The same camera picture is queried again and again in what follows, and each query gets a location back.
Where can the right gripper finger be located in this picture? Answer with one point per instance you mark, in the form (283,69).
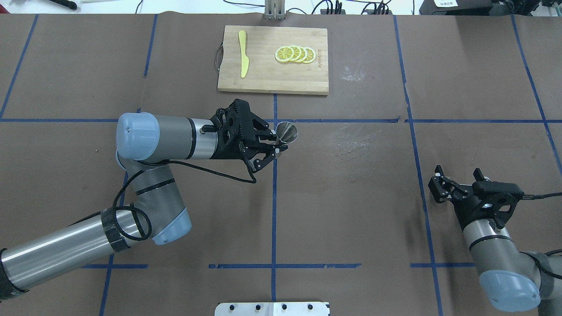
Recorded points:
(480,179)
(444,189)

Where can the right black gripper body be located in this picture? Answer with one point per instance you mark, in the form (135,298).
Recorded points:
(464,202)

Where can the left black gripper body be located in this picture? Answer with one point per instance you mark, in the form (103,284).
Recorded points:
(229,150)

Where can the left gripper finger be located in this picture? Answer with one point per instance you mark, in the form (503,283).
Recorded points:
(259,155)
(262,130)

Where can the steel jigger measuring cup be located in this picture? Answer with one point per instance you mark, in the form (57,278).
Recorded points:
(286,132)

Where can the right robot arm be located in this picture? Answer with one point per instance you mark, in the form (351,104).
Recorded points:
(514,281)

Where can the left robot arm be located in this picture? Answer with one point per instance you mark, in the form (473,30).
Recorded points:
(149,205)

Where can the wooden cutting board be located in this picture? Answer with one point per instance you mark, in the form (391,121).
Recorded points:
(265,74)

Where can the yellow plastic knife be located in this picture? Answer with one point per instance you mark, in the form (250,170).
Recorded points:
(242,37)

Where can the front lemon slice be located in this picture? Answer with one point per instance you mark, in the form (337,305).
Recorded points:
(284,54)

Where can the lemon slice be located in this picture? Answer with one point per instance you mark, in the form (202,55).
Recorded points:
(311,55)
(284,54)
(304,54)
(297,53)

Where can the back lemon slice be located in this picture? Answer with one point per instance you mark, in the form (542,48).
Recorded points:
(311,55)

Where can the black mini pc box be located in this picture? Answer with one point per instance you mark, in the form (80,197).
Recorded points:
(456,7)

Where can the aluminium frame post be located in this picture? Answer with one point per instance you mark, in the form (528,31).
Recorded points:
(274,10)

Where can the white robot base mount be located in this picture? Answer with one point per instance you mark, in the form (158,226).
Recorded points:
(273,309)

